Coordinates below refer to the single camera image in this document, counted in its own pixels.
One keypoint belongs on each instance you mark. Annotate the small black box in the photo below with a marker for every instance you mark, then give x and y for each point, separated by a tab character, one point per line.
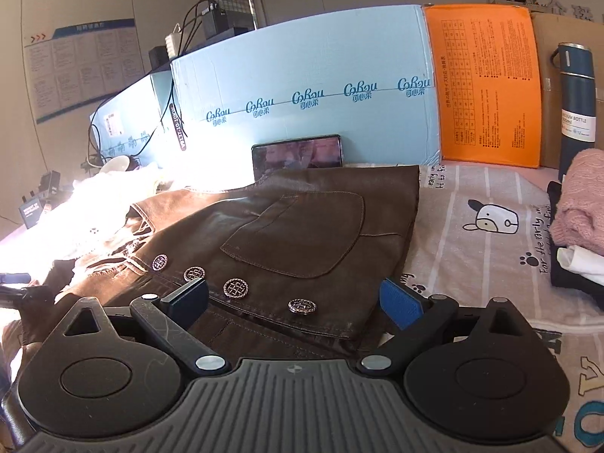
30	214
50	182

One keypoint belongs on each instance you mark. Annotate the white folded garment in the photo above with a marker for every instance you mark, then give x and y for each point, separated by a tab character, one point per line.
578	262

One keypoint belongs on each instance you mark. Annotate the white cup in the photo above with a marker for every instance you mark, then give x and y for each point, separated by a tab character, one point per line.
115	166

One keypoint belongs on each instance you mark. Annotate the black electronic device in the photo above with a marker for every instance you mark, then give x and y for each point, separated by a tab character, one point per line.
214	21

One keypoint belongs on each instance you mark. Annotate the large light blue cardboard box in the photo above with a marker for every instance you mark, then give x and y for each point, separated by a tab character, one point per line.
306	66

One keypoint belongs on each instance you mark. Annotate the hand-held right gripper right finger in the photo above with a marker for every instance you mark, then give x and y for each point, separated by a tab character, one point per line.
402	306

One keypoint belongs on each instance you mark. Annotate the black smartphone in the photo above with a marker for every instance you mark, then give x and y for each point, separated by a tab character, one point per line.
297	155

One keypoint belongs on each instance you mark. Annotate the small light blue cardboard box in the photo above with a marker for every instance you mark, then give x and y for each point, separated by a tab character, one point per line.
127	122

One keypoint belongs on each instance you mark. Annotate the brown leather vest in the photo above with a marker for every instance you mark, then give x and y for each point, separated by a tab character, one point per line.
292	226

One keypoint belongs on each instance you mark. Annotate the black folded garment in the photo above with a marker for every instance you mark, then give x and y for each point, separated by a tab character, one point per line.
566	279

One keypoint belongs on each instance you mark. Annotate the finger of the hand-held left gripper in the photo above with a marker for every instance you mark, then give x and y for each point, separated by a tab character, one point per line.
23	295

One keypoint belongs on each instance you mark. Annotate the dark blue thermos bottle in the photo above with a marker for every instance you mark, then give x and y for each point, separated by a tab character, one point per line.
575	104

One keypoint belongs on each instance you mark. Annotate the white power strip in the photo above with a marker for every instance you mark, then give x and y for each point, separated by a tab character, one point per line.
173	40

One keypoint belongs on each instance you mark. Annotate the white lace cloth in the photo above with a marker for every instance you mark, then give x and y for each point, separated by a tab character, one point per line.
94	207

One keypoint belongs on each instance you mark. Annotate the brown cardboard box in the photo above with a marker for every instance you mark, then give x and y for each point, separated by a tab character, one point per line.
549	127

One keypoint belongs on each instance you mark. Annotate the wall poster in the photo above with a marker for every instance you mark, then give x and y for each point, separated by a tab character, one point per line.
80	71

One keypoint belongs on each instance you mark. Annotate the black power adapter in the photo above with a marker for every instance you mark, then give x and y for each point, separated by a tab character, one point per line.
158	56

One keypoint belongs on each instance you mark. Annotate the orange cardboard panel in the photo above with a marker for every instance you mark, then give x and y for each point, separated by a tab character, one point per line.
486	85

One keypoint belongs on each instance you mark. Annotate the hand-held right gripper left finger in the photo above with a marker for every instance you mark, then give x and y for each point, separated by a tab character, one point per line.
191	301

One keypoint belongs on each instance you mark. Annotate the pink knitted sweater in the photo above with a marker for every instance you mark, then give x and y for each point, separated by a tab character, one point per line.
580	198

